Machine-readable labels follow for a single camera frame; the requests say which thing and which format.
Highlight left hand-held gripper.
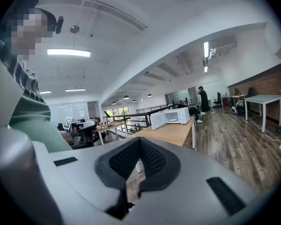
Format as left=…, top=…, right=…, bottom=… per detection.
left=63, top=117, right=96, bottom=149

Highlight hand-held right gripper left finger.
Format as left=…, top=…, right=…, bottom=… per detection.
left=32, top=136, right=141, bottom=225

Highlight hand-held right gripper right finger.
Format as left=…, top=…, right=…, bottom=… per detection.
left=125, top=136, right=276, bottom=225

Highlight white microwave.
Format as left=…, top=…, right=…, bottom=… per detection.
left=150, top=106, right=191, bottom=130

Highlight person's left forearm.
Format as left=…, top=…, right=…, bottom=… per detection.
left=59, top=130, right=74, bottom=146

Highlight light wooden desk white legs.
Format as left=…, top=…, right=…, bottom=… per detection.
left=96, top=121, right=127, bottom=145

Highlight green t-shirt with black print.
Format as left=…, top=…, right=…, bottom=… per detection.
left=0, top=35, right=73, bottom=153

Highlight black metal railing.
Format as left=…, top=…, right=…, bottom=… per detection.
left=102, top=104, right=180, bottom=135

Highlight black office chair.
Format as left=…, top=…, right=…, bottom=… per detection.
left=213, top=92, right=222, bottom=107

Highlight small white desk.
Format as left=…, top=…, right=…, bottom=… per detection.
left=231, top=94, right=247, bottom=107

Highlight person's face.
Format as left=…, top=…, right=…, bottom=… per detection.
left=4, top=7, right=57, bottom=60

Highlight white table with pale top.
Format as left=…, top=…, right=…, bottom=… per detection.
left=244, top=94, right=281, bottom=134

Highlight thin white cable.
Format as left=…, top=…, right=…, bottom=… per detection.
left=189, top=114, right=198, bottom=135

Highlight white floor cable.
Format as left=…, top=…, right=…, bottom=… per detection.
left=244, top=117, right=281, bottom=147

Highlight black head-mounted camera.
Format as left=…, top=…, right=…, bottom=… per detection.
left=55, top=15, right=64, bottom=35

